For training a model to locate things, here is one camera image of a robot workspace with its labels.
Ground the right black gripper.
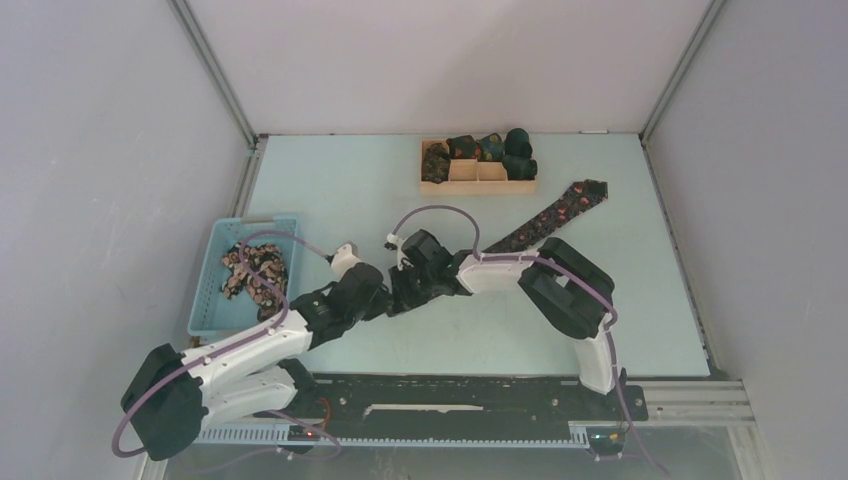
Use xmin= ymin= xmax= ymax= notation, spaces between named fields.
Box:
xmin=390 ymin=261 xmax=438 ymax=316

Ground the dark floral rose tie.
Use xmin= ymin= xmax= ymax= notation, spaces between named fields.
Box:
xmin=464 ymin=179 xmax=608 ymax=253

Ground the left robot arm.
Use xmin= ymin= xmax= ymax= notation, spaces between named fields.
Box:
xmin=112 ymin=244 xmax=388 ymax=461

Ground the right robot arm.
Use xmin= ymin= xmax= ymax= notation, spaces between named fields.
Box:
xmin=385 ymin=230 xmax=622 ymax=418

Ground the beige floral tie in basket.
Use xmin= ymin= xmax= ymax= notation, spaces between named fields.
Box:
xmin=220 ymin=242 xmax=289 ymax=322

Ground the wooden compartment box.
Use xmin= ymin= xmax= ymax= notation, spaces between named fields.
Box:
xmin=419 ymin=138 xmax=539 ymax=196

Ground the dark floral rolled tie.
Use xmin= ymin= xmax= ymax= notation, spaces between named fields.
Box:
xmin=422 ymin=143 xmax=451 ymax=184

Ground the black orange rolled tie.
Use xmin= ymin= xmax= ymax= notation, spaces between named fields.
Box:
xmin=445 ymin=135 xmax=481 ymax=159

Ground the dark green rolled tie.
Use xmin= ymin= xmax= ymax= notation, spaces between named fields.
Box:
xmin=504 ymin=128 xmax=533 ymax=158
xmin=501 ymin=155 xmax=538 ymax=181

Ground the blue patterned rolled tie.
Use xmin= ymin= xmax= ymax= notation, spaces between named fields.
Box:
xmin=476 ymin=133 xmax=505 ymax=162

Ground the light blue plastic basket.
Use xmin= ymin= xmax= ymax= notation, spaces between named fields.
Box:
xmin=187 ymin=215 xmax=300 ymax=341

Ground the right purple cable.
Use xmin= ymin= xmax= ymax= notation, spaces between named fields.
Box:
xmin=390 ymin=204 xmax=670 ymax=478

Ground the purple cable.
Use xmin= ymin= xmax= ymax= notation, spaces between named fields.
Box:
xmin=111 ymin=230 xmax=336 ymax=460
xmin=390 ymin=204 xmax=670 ymax=478

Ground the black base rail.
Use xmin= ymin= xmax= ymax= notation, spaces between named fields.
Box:
xmin=283 ymin=374 xmax=649 ymax=442

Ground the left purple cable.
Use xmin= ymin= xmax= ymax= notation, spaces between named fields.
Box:
xmin=111 ymin=230 xmax=336 ymax=460

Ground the white cable duct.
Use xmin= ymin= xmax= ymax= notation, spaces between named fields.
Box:
xmin=194 ymin=422 xmax=590 ymax=450

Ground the aluminium frame rail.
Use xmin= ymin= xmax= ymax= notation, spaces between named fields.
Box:
xmin=150 ymin=377 xmax=757 ymax=439

